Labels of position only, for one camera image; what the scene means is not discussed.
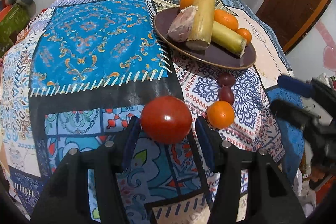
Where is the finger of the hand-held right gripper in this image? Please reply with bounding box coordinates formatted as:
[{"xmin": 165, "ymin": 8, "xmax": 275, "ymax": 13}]
[
  {"xmin": 278, "ymin": 75, "xmax": 315, "ymax": 99},
  {"xmin": 270, "ymin": 99, "xmax": 321, "ymax": 133}
]

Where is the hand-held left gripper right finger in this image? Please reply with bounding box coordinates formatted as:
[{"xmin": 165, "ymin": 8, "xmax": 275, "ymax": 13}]
[{"xmin": 196, "ymin": 116, "xmax": 306, "ymax": 224}]

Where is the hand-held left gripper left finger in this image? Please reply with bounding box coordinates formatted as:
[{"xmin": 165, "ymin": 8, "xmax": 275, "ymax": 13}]
[{"xmin": 31, "ymin": 116, "xmax": 142, "ymax": 224}]

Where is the red tomato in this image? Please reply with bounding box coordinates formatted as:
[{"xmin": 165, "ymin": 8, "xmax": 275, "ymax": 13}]
[{"xmin": 140, "ymin": 95, "xmax": 193, "ymax": 145}]

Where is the small tangerine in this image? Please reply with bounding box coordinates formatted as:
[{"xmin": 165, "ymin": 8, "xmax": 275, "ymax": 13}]
[{"xmin": 236, "ymin": 28, "xmax": 253, "ymax": 43}]

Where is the dark purple plate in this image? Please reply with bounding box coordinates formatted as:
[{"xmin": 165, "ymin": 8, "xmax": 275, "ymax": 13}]
[{"xmin": 153, "ymin": 7, "xmax": 257, "ymax": 70}]

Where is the green sugarcane piece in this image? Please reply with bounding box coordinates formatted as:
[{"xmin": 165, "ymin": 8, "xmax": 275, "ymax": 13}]
[{"xmin": 211, "ymin": 21, "xmax": 247, "ymax": 58}]

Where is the yellow sugarcane piece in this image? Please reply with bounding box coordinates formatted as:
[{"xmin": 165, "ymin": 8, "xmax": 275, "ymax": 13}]
[{"xmin": 186, "ymin": 0, "xmax": 216, "ymax": 51}]

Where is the pink sweet potato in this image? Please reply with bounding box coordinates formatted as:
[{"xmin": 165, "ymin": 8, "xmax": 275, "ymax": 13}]
[{"xmin": 167, "ymin": 5, "xmax": 197, "ymax": 43}]

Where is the medium orange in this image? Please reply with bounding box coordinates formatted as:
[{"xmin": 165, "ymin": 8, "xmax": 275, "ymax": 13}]
[{"xmin": 206, "ymin": 100, "xmax": 236, "ymax": 130}]

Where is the white heart-print sliding door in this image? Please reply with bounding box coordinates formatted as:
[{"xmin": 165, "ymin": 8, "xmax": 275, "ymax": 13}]
[{"xmin": 285, "ymin": 0, "xmax": 336, "ymax": 84}]

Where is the patchwork tablecloth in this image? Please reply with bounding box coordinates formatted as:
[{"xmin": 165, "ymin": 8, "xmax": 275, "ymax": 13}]
[{"xmin": 0, "ymin": 0, "xmax": 305, "ymax": 224}]

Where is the orange box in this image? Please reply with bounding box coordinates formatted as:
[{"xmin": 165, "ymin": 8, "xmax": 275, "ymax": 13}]
[{"xmin": 0, "ymin": 2, "xmax": 17, "ymax": 15}]

